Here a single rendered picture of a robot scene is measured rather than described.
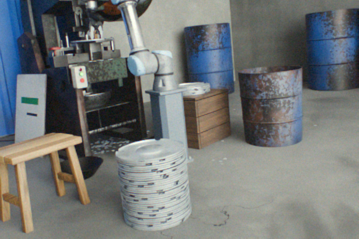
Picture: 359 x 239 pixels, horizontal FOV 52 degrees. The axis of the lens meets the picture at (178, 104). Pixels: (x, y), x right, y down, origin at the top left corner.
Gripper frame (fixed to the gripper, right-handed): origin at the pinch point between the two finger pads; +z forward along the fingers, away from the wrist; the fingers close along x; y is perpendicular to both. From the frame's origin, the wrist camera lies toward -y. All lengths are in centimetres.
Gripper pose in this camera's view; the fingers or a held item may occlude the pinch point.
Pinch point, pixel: (96, 38)
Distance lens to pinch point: 259.6
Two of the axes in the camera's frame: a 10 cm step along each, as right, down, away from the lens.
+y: -7.0, -0.5, 7.1
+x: -7.1, 1.8, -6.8
